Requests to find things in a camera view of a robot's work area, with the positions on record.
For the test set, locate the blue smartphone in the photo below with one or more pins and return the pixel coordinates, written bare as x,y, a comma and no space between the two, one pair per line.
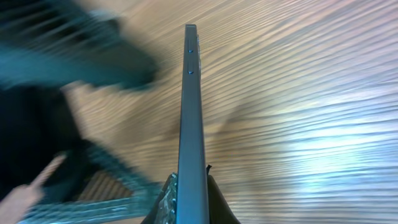
192,190

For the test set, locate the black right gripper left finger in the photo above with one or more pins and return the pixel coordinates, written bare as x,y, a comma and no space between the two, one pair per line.
164,210

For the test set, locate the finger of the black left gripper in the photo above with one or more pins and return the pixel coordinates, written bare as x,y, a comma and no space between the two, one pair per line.
54,43

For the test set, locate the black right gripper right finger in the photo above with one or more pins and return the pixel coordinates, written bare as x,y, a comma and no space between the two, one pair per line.
219,210

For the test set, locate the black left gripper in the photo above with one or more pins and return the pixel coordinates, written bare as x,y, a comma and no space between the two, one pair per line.
91,185

